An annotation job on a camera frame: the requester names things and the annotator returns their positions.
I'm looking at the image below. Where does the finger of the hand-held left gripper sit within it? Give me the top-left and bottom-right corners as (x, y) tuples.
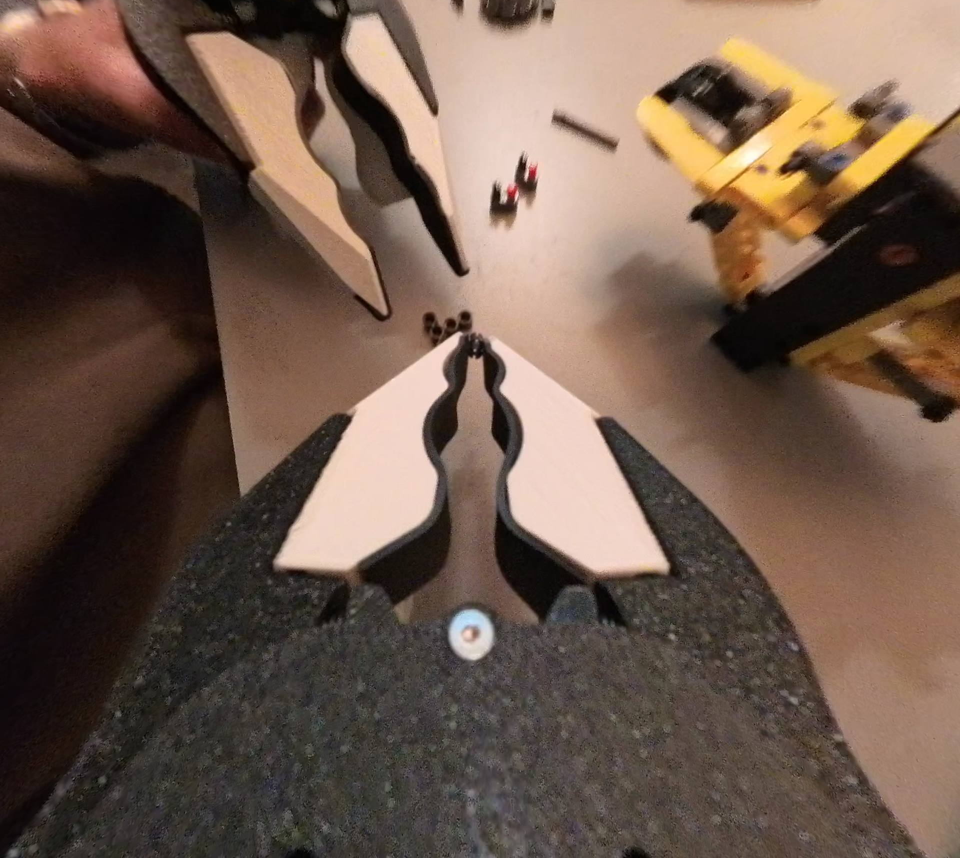
(187, 33), (393, 317)
(328, 10), (471, 278)

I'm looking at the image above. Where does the dark grey toy axle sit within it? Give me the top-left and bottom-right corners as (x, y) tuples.
(552, 110), (621, 150)

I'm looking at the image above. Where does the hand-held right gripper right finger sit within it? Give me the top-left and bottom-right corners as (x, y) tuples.
(480, 339), (669, 621)

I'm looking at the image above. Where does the person's left hand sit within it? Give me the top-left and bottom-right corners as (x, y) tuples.
(0, 0), (230, 162)

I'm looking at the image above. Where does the yellow black toy vehicle model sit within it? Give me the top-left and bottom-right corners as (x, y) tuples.
(636, 36), (960, 424)

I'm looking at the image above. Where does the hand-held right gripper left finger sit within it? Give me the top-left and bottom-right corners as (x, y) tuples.
(273, 335), (471, 598)

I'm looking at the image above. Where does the person's brown clothed leg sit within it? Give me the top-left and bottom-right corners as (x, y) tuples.
(0, 115), (249, 837)

